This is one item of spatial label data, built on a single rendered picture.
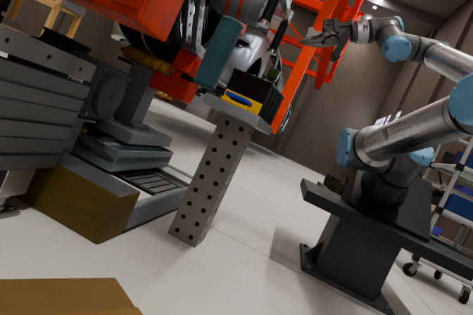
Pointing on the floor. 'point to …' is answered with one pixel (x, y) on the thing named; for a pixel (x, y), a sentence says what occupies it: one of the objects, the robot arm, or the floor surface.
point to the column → (211, 180)
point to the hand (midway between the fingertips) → (302, 43)
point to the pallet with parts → (333, 184)
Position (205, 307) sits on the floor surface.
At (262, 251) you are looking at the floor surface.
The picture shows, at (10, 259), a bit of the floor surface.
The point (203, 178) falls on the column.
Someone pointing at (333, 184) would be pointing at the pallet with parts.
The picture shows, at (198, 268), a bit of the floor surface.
